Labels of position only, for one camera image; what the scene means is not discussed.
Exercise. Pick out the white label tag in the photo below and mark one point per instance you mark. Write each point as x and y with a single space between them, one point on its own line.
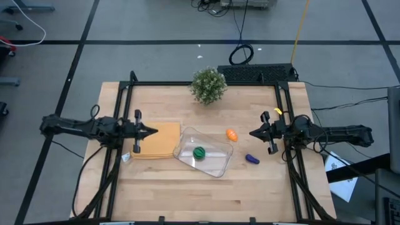
126 157

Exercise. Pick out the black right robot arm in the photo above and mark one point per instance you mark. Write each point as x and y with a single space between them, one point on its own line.
337 132

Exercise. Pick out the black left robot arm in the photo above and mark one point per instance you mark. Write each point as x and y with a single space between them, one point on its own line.
78 128

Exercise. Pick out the white paper sheet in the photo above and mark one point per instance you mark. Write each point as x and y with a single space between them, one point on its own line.
343 189

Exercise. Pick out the grey equipment base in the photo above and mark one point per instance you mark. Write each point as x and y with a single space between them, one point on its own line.
247 2

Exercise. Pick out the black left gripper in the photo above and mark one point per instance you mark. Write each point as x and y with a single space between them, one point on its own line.
126 130

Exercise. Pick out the orange toy pumpkin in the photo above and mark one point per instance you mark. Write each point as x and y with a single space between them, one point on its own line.
232 135

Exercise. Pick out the potted green plant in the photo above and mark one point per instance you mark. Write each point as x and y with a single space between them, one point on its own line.
207 86

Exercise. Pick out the red cart part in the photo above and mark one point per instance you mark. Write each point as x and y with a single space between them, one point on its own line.
6 40

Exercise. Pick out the grey cart leg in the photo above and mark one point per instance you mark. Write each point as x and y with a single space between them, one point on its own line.
31 7

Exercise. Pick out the folded yellow cloth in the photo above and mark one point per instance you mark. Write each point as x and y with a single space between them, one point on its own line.
156 140

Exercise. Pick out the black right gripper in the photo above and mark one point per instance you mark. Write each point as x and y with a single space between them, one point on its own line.
281 131

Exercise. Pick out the green striped toy watermelon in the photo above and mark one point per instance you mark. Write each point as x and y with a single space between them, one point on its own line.
199 153

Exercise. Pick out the clear plastic tupperware container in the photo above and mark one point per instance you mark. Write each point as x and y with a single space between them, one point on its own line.
215 162

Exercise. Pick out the yellow label tag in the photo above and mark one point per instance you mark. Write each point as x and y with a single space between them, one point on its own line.
278 111

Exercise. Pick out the grey cabinet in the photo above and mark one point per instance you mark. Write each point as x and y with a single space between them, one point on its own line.
394 125

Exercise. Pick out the purple toy eggplant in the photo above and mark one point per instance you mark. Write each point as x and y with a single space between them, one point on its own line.
252 159

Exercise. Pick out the black metal table frame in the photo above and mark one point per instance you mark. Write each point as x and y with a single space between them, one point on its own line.
156 83

